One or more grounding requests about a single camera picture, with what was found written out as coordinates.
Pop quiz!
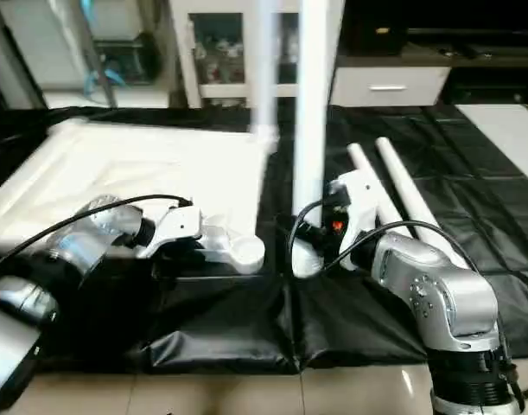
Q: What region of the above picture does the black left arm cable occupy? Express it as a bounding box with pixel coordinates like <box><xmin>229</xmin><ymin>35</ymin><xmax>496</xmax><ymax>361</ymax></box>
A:
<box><xmin>0</xmin><ymin>194</ymin><xmax>195</xmax><ymax>279</ymax></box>

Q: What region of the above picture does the blue plastic stool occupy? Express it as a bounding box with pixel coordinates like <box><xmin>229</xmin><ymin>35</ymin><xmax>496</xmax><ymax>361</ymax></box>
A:
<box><xmin>80</xmin><ymin>62</ymin><xmax>126</xmax><ymax>96</ymax></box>

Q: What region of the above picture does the white plastic table top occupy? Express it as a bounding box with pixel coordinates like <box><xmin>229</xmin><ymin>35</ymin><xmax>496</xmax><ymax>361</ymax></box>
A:
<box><xmin>0</xmin><ymin>116</ymin><xmax>271</xmax><ymax>276</ymax></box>

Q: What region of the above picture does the white glass door cabinet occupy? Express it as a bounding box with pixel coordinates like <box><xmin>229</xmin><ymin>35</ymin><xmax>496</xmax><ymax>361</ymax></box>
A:
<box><xmin>169</xmin><ymin>0</ymin><xmax>346</xmax><ymax>110</ymax></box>

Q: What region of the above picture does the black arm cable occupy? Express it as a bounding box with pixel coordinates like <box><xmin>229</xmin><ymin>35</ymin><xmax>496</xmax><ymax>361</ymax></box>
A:
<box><xmin>0</xmin><ymin>194</ymin><xmax>195</xmax><ymax>279</ymax></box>
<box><xmin>285</xmin><ymin>198</ymin><xmax>508</xmax><ymax>348</ymax></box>

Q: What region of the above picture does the dark TV stand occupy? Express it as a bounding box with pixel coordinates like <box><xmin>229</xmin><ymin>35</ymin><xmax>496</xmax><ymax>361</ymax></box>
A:
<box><xmin>337</xmin><ymin>30</ymin><xmax>528</xmax><ymax>106</ymax></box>

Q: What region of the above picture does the white flat board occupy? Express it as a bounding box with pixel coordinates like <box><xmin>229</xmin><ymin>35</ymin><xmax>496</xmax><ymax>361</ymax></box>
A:
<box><xmin>456</xmin><ymin>104</ymin><xmax>528</xmax><ymax>189</ymax></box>

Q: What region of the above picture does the black table mat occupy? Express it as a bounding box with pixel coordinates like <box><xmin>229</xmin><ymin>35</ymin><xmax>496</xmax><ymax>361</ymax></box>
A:
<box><xmin>0</xmin><ymin>104</ymin><xmax>528</xmax><ymax>374</ymax></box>

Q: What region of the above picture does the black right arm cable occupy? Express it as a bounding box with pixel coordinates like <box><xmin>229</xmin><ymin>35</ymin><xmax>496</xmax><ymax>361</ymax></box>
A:
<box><xmin>285</xmin><ymin>198</ymin><xmax>508</xmax><ymax>348</ymax></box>

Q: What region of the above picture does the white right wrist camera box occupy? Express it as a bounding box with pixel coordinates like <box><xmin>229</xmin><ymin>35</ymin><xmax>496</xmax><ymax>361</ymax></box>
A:
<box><xmin>328</xmin><ymin>168</ymin><xmax>382</xmax><ymax>249</ymax></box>

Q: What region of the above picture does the white plastic table leg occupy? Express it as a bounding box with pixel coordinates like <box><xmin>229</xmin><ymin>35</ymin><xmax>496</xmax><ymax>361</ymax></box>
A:
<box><xmin>289</xmin><ymin>0</ymin><xmax>335</xmax><ymax>279</ymax></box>
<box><xmin>246</xmin><ymin>0</ymin><xmax>283</xmax><ymax>150</ymax></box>
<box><xmin>347</xmin><ymin>142</ymin><xmax>404</xmax><ymax>227</ymax></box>
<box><xmin>374</xmin><ymin>136</ymin><xmax>459</xmax><ymax>256</ymax></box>

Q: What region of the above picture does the white drawer unit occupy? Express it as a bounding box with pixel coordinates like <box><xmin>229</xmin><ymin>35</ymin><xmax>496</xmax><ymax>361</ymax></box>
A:
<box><xmin>331</xmin><ymin>66</ymin><xmax>449</xmax><ymax>108</ymax></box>

